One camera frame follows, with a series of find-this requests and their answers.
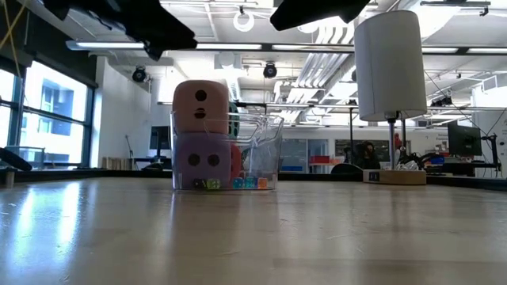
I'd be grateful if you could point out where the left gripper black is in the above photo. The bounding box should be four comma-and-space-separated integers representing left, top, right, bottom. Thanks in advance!
41, 0, 198, 63

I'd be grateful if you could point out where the large pink foam die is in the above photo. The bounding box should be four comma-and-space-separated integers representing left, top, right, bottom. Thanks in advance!
172, 79, 231, 135

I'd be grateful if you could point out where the large mint green foam die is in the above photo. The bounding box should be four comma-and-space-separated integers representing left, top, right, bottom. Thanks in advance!
227, 101, 241, 139

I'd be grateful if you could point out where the large purple foam die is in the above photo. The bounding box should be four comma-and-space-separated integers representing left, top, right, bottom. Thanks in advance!
173, 132, 233, 190

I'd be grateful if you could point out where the large red foam die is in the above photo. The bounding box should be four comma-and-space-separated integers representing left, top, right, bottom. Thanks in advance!
230, 142, 242, 179

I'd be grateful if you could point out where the clear plastic bin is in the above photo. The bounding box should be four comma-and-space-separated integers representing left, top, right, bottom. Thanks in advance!
170, 110, 285, 192

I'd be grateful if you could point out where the long ceiling light strip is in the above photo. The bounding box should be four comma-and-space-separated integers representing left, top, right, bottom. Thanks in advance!
65, 38, 355, 53

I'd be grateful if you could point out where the white shade table lamp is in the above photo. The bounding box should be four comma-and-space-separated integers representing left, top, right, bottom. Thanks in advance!
353, 9, 429, 186

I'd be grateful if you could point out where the large glass window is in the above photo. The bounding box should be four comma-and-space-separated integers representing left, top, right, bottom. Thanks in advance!
0, 59, 96, 169

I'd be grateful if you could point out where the row of wooden blocks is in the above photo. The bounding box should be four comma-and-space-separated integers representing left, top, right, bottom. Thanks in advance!
101, 156, 135, 171

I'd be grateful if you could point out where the person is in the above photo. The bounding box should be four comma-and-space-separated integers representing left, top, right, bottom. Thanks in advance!
354, 141, 381, 170

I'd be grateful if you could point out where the black computer monitor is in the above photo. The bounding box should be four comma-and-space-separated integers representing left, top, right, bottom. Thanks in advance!
447, 123, 483, 158

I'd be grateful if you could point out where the white ceiling ring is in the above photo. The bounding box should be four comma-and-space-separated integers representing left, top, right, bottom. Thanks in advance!
232, 10, 256, 33

